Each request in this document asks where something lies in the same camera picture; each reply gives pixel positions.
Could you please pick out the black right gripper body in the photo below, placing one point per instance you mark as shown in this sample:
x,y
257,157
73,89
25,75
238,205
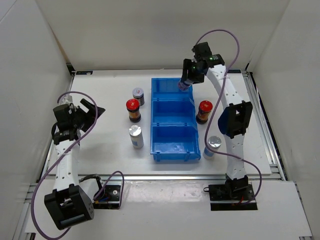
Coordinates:
x,y
193,68

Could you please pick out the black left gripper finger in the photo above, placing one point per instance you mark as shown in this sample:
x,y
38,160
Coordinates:
x,y
87,107
91,116

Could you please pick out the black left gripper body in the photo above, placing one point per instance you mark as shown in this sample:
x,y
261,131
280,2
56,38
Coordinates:
x,y
80,117

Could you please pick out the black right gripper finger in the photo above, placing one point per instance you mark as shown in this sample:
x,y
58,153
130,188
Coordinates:
x,y
197,79
187,70

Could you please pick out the grey-lid dark jar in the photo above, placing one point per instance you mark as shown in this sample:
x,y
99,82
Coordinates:
x,y
138,94
184,85

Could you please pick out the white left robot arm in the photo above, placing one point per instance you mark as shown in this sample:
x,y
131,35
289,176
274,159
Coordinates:
x,y
71,200

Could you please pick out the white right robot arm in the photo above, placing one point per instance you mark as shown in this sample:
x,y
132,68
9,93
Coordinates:
x,y
234,120

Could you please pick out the right red-lid sauce jar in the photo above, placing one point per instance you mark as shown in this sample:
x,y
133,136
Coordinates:
x,y
204,109

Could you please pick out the red-lid sauce jar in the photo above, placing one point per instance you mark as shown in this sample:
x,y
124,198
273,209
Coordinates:
x,y
204,109
133,108

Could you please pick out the left red-lid sauce jar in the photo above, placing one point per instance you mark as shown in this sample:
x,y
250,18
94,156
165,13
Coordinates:
x,y
133,108

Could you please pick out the left silver-lid spice bottle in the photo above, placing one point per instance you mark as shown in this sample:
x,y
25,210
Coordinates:
x,y
136,136

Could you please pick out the silver-lid spice bottle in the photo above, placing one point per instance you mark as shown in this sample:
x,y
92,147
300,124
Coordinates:
x,y
214,143
136,136

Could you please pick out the blue three-compartment plastic bin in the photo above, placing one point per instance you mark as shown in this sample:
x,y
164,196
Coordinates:
x,y
173,128

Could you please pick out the right silver-lid spice bottle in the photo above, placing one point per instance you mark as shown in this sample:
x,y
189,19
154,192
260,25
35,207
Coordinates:
x,y
214,143

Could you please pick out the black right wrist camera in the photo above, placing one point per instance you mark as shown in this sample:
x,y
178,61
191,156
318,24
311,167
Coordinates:
x,y
201,51

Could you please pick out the aluminium front table rail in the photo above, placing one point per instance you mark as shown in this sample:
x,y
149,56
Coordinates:
x,y
169,177

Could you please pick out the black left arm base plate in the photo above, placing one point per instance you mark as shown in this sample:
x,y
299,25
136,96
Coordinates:
x,y
111,197

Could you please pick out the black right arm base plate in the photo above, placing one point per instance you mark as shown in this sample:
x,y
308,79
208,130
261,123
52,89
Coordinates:
x,y
221,201

